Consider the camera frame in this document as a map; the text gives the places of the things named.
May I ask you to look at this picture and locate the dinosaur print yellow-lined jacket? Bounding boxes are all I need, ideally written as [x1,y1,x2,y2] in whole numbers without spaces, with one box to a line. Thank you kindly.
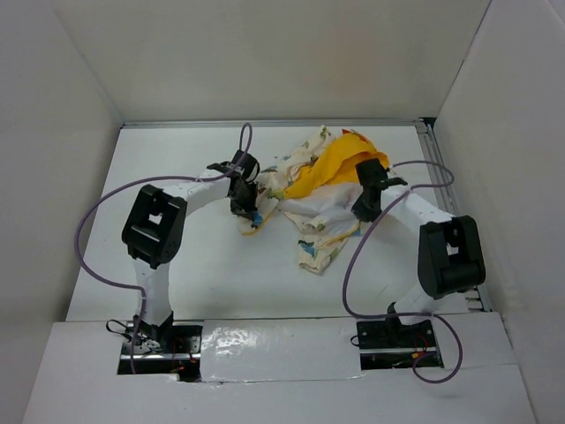
[238,125,389,275]

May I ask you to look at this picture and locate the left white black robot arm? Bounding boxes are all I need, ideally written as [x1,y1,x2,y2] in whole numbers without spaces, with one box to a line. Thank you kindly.
[122,150,260,352]

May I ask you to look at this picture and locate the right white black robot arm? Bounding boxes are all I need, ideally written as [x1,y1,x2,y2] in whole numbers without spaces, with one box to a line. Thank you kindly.
[342,159,486,346]

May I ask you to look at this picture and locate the white tape sheet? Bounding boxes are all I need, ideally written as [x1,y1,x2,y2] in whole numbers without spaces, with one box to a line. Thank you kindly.
[200,318,363,382]

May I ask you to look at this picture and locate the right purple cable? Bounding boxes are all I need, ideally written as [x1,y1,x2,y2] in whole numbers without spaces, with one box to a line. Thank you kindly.
[342,159,463,384]

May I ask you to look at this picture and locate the purple cable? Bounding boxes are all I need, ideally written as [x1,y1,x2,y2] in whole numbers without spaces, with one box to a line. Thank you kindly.
[73,122,253,375]
[342,159,463,384]

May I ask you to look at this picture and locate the aluminium frame rail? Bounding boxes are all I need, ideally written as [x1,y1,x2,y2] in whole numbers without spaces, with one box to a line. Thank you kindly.
[122,117,493,312]

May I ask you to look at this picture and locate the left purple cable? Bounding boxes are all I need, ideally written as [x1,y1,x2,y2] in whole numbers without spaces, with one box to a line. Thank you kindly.
[73,122,253,375]

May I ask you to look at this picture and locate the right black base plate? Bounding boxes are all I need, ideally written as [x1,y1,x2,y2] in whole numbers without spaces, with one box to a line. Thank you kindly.
[350,319,443,371]

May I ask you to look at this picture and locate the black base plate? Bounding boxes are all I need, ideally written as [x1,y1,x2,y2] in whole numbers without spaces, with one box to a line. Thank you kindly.
[350,319,443,371]
[106,320,203,382]

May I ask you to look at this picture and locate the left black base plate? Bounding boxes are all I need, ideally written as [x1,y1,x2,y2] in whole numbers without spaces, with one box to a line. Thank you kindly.
[106,320,203,382]

